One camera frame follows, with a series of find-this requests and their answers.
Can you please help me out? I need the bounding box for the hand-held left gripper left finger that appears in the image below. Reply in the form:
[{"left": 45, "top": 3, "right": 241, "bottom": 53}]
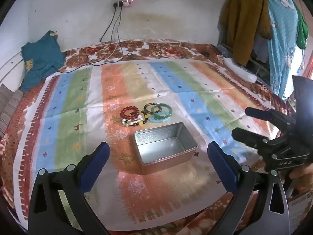
[{"left": 28, "top": 141, "right": 110, "bottom": 235}]

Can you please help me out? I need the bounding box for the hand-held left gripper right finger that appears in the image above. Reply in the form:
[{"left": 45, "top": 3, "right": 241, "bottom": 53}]
[{"left": 207, "top": 141, "right": 290, "bottom": 235}]

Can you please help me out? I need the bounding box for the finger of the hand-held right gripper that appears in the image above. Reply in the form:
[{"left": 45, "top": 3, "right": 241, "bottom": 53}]
[
  {"left": 245, "top": 107, "right": 296, "bottom": 128},
  {"left": 231, "top": 127, "right": 272, "bottom": 153}
]

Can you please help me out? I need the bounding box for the silver metal tin box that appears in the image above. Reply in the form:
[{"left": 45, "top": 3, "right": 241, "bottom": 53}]
[{"left": 133, "top": 122, "right": 198, "bottom": 175}]

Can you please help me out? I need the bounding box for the dark and yellow bead bracelet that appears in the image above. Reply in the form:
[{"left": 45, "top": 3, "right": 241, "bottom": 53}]
[{"left": 133, "top": 112, "right": 150, "bottom": 127}]

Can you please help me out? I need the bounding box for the multicoloured glass bead bracelet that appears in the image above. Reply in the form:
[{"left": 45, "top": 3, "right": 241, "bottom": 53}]
[{"left": 142, "top": 103, "right": 157, "bottom": 117}]

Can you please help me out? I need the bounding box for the person's right hand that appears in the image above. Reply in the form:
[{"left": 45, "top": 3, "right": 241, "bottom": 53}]
[{"left": 281, "top": 163, "right": 313, "bottom": 191}]

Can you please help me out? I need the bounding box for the white oblong object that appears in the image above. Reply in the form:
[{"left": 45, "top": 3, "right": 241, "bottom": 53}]
[{"left": 224, "top": 58, "right": 257, "bottom": 83}]

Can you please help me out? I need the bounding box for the printed cardboard box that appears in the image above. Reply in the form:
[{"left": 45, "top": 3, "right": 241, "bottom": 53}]
[{"left": 287, "top": 192, "right": 313, "bottom": 228}]

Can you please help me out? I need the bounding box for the striped multicoloured mat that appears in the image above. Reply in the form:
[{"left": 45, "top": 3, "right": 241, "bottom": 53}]
[{"left": 12, "top": 60, "right": 282, "bottom": 226}]

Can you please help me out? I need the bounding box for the blue dotted hanging cloth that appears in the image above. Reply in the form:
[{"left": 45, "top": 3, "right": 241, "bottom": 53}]
[{"left": 253, "top": 0, "right": 301, "bottom": 101}]

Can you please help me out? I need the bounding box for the turquoise bangle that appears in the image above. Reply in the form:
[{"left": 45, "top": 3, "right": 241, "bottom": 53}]
[{"left": 149, "top": 113, "right": 172, "bottom": 124}]

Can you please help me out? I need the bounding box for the green jade bangle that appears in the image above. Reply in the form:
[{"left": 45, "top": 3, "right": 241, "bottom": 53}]
[{"left": 151, "top": 103, "right": 172, "bottom": 117}]

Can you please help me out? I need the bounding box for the green hanging garment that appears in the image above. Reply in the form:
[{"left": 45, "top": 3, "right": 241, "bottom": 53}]
[{"left": 295, "top": 15, "right": 309, "bottom": 50}]

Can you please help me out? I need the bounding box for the brown hanging garment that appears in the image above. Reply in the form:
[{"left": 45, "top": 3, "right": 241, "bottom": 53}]
[{"left": 221, "top": 0, "right": 273, "bottom": 66}]

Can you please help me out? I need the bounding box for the striped grey pillow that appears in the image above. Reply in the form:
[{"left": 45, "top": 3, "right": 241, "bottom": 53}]
[{"left": 0, "top": 83, "right": 24, "bottom": 137}]

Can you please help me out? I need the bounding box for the teal garment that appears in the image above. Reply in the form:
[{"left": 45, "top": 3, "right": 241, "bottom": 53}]
[{"left": 21, "top": 31, "right": 66, "bottom": 92}]

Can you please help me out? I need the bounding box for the white bead bracelet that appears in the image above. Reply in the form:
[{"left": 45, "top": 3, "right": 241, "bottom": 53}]
[{"left": 121, "top": 115, "right": 143, "bottom": 127}]

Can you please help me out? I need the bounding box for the red bead bracelet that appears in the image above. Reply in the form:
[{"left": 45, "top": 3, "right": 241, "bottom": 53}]
[{"left": 120, "top": 105, "right": 136, "bottom": 120}]

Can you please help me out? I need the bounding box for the white cable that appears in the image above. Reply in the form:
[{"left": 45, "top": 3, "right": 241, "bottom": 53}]
[{"left": 92, "top": 1, "right": 123, "bottom": 65}]

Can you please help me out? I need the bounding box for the wall power socket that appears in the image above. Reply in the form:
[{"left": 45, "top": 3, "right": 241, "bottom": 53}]
[{"left": 112, "top": 0, "right": 134, "bottom": 8}]

